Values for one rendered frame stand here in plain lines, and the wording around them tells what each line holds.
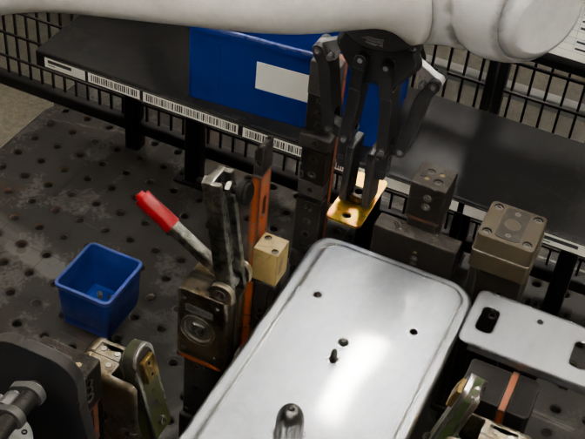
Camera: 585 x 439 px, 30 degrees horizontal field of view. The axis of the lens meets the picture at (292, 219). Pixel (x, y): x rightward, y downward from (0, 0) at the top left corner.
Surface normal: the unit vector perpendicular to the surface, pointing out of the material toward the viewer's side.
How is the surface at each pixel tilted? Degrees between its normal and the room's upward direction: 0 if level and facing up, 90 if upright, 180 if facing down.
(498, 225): 0
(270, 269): 90
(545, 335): 0
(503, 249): 88
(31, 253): 0
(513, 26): 90
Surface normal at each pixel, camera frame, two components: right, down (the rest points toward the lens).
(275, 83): -0.34, 0.61
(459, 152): 0.08, -0.74
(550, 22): 0.45, 0.60
